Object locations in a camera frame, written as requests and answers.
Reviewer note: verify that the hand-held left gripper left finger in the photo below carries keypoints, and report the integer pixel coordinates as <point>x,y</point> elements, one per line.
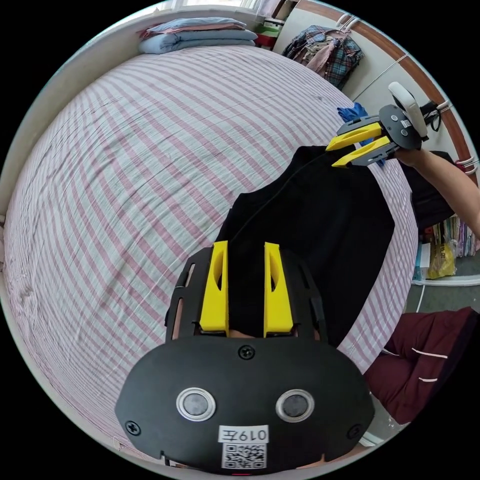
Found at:
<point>215,292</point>

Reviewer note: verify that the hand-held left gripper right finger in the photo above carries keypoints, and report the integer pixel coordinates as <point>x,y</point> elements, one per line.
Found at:
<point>278,296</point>

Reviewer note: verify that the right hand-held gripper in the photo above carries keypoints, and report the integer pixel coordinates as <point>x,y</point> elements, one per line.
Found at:
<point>397,129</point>

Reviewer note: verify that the black t-shirt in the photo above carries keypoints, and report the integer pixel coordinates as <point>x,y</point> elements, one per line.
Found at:
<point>318,225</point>

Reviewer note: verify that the person's right forearm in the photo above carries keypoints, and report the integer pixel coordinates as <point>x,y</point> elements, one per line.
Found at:
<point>450,191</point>

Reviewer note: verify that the person's right hand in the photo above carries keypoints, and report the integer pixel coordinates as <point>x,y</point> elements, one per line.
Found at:
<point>410,156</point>

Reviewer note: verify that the blue garment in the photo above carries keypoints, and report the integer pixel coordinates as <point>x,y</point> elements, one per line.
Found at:
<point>354,111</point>

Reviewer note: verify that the hanging plaid clothes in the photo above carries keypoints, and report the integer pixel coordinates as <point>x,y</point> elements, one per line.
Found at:
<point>326,52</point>

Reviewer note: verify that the shelf with books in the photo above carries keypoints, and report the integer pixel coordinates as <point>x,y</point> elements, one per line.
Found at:
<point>450,243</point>

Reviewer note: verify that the green and red carton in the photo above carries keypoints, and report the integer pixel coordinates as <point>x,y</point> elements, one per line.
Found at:
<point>268,33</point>

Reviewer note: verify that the bed with pink striped sheet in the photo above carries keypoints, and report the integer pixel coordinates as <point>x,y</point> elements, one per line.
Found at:
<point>131,168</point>

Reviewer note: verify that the person's body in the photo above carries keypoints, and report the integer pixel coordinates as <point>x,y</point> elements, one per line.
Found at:
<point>420,360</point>

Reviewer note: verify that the folded blue blankets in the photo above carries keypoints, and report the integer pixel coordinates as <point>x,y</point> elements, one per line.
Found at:
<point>198,37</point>

